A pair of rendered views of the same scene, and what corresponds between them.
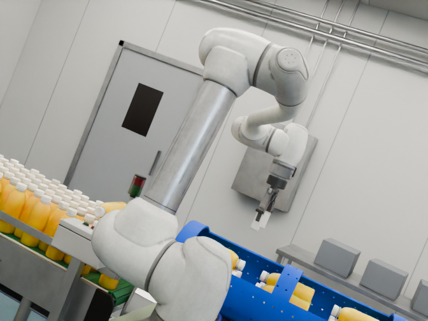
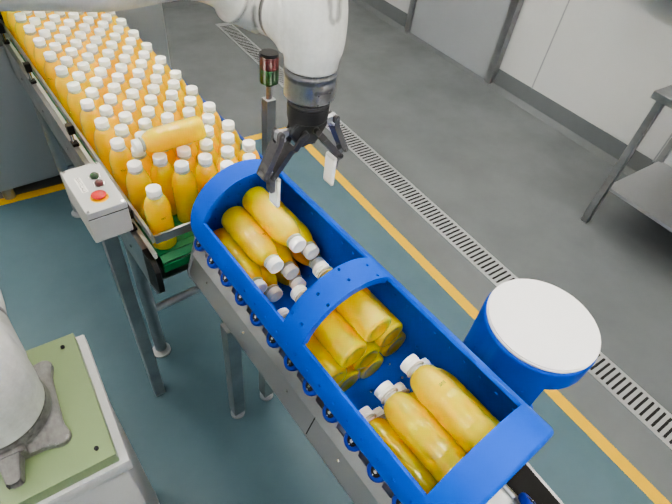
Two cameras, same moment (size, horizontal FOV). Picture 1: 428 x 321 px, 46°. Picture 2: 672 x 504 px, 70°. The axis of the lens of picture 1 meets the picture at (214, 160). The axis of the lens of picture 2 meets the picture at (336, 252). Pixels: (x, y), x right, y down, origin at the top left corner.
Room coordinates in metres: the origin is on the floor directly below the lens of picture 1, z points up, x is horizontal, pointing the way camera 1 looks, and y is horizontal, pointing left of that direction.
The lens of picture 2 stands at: (1.29, -0.71, 1.94)
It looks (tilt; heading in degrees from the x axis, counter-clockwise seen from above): 46 degrees down; 30
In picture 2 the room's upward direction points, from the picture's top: 9 degrees clockwise
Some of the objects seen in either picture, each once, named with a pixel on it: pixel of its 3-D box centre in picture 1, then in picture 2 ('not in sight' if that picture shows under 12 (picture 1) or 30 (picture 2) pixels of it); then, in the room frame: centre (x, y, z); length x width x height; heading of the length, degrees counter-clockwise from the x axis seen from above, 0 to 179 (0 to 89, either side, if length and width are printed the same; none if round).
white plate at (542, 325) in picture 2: not in sight; (542, 322); (2.21, -0.80, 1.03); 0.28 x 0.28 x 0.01
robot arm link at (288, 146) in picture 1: (289, 142); (309, 13); (1.92, -0.24, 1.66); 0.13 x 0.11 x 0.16; 74
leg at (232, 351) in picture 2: not in sight; (234, 374); (1.90, -0.01, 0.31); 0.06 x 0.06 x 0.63; 74
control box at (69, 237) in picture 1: (85, 242); (97, 200); (1.77, 0.31, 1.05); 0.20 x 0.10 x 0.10; 74
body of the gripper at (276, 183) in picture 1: (274, 188); (307, 120); (1.92, -0.25, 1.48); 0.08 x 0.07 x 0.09; 164
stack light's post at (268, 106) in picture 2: not in sight; (268, 216); (2.44, 0.30, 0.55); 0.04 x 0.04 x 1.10; 74
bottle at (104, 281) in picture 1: (116, 263); (159, 218); (1.87, 0.19, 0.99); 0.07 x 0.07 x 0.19
